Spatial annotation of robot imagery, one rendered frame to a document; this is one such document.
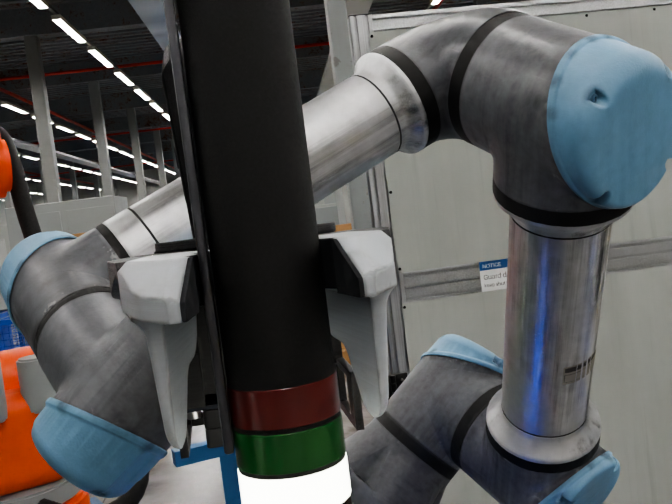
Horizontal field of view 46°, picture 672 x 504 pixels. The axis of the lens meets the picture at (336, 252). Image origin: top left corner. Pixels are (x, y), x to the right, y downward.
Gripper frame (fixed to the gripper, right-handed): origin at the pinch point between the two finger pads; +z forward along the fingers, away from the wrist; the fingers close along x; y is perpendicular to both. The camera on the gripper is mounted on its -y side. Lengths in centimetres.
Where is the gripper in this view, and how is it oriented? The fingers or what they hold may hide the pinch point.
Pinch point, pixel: (266, 266)
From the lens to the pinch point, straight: 21.2
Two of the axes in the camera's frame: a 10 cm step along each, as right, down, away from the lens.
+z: 1.5, 0.3, -9.9
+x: -9.8, 1.2, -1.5
